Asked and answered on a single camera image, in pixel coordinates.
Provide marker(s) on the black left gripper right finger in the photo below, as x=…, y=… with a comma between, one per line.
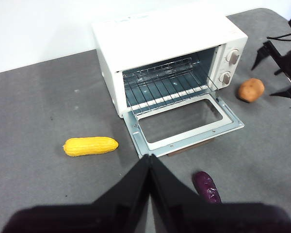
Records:
x=208, y=218

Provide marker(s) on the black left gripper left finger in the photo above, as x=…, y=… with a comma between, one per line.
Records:
x=99, y=218

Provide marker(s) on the brown potato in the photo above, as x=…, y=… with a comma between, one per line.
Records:
x=251, y=90

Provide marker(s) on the cream Toshiba toaster oven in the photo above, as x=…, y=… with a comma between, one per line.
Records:
x=160, y=36

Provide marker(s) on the purple eggplant green stem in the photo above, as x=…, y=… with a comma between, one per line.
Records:
x=207, y=187

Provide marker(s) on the yellow corn cob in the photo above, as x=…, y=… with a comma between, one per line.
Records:
x=91, y=146

